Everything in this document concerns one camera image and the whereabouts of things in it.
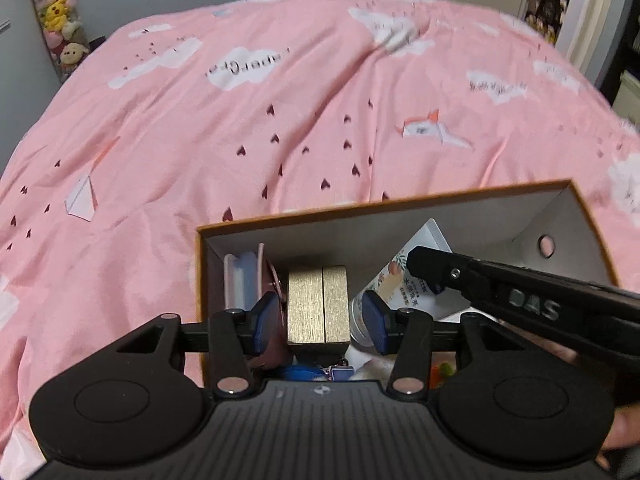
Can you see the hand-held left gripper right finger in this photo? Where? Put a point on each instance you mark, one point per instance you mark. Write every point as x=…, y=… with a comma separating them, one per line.
x=375, y=320

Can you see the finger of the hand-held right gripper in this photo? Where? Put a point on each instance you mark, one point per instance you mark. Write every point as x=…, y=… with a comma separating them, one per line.
x=450, y=270

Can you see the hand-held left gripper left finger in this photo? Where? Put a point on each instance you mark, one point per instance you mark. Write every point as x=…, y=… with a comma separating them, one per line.
x=265, y=322

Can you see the white peach-print tube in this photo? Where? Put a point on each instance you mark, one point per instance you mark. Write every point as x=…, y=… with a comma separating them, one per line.
x=400, y=280

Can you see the pink cartoon pouch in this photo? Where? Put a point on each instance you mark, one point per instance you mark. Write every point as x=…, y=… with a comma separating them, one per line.
x=242, y=275

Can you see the gold gift box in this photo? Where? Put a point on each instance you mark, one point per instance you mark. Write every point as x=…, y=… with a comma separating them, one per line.
x=317, y=305

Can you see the crochet carrot charm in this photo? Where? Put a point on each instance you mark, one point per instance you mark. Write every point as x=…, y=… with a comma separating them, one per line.
x=442, y=370

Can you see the orange cardboard box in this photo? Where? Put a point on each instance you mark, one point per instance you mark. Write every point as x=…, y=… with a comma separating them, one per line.
x=350, y=230

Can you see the pink printed blanket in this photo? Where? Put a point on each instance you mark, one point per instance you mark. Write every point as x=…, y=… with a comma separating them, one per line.
x=250, y=135

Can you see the white storage box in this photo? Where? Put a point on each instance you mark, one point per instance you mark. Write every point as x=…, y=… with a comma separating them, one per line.
x=629, y=100

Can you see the row of jars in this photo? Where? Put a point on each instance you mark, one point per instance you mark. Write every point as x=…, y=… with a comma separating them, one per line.
x=542, y=25

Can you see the black shelf unit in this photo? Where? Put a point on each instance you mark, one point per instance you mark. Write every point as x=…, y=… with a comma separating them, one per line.
x=627, y=20

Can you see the clear tube of plush toys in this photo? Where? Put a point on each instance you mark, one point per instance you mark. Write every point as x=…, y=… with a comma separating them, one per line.
x=57, y=15

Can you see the white door frame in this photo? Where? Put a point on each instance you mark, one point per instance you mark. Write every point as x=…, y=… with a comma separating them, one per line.
x=585, y=20

